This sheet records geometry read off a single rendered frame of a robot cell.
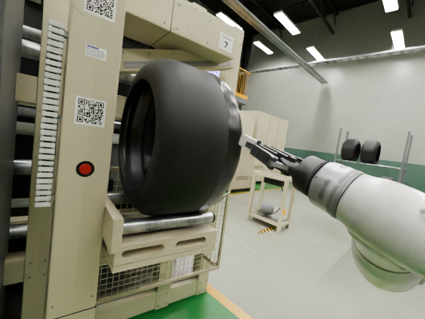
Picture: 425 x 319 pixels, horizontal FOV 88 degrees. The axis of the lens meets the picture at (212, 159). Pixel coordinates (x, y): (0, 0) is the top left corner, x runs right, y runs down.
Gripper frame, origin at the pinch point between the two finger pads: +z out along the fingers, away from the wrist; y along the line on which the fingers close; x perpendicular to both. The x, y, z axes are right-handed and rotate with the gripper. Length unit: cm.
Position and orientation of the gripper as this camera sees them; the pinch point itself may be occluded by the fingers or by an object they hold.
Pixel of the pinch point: (250, 143)
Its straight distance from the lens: 57.6
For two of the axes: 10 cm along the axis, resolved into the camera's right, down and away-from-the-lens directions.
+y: -8.0, -0.6, -6.0
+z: -5.3, -4.0, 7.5
